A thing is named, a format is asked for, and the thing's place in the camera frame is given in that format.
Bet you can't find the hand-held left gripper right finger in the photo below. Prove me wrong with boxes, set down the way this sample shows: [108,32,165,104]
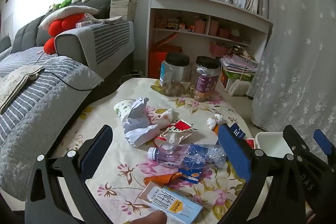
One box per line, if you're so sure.
[217,123,307,224]

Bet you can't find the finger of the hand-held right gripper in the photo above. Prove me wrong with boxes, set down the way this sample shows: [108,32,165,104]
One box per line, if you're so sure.
[313,129,336,159]
[283,124,313,161]

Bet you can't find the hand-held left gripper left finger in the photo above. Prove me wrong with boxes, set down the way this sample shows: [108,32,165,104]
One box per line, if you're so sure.
[25,124,113,224]

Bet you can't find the white plastic bin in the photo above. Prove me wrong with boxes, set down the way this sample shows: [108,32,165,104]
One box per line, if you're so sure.
[255,132,293,188]

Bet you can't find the floral paper cup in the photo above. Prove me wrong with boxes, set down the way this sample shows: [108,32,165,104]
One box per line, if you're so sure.
[113,99,137,119]

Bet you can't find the clear plastic bottle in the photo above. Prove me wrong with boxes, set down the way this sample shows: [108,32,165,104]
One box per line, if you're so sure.
[147,143,227,169]

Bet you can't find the red snack wrapper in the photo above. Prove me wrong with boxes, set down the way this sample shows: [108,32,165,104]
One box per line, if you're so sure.
[154,120,200,148]

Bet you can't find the white tissue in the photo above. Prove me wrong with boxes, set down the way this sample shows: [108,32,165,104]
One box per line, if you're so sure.
[207,113,223,130]
[157,108,175,122]

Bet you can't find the person's left hand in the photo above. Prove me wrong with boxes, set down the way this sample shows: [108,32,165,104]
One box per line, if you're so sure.
[130,210,168,224]

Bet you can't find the crumpled white paper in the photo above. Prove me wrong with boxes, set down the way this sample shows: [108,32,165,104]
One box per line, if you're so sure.
[122,97,160,148]

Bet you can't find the blue and orange packet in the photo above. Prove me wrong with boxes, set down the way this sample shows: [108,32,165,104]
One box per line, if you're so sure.
[181,168,200,183]

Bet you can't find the white woven bag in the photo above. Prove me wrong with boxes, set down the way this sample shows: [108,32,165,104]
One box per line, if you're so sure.
[228,80,250,97]

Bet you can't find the striped grey blanket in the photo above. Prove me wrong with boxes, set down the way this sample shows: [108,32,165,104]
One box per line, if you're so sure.
[0,47,104,201]

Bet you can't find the orange wrapper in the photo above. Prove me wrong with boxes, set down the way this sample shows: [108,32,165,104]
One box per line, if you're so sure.
[144,172,183,185]

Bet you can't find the purple label jar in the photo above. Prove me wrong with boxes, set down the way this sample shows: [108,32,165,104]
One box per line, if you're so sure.
[194,56,220,102]

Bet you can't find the white milk carton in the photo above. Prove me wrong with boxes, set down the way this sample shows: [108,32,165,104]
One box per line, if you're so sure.
[138,181,203,223]

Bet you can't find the white lace curtain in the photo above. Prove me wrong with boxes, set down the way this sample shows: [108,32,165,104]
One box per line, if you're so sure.
[247,0,336,140]

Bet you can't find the stack of papers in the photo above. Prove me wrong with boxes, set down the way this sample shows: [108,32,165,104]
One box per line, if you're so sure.
[219,52,259,72]

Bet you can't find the blue label jar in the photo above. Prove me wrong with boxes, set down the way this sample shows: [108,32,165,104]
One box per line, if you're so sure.
[160,53,191,96]

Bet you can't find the pink basket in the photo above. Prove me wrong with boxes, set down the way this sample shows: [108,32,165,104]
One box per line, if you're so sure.
[210,42,231,58]

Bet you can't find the grey sofa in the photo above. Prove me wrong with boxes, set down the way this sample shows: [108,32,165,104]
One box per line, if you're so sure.
[0,0,135,188]

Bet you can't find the orange box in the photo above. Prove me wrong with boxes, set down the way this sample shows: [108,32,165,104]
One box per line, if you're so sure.
[148,45,183,79]

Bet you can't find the pink container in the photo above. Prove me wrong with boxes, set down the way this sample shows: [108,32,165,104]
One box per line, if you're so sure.
[209,20,219,36]
[194,18,206,33]

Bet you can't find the red plush toy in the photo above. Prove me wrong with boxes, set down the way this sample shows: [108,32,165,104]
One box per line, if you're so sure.
[43,13,84,54]

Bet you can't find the cardboard piece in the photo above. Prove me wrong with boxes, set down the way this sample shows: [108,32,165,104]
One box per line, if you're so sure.
[98,15,124,25]

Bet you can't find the white pillow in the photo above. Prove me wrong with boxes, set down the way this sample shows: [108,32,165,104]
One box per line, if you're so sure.
[38,6,100,30]

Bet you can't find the upright books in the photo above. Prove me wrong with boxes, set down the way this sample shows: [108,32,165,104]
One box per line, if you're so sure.
[238,0,260,14]

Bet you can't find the stack of old books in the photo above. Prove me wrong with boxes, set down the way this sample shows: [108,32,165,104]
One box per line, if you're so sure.
[109,0,139,22]

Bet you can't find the green plush toy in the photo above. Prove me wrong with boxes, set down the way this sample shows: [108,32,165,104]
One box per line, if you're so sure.
[50,0,74,10]

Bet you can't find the white bookshelf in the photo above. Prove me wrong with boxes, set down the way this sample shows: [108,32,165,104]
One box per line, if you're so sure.
[145,0,273,80]

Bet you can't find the black cable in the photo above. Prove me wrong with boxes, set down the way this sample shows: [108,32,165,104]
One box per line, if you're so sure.
[35,49,92,91]

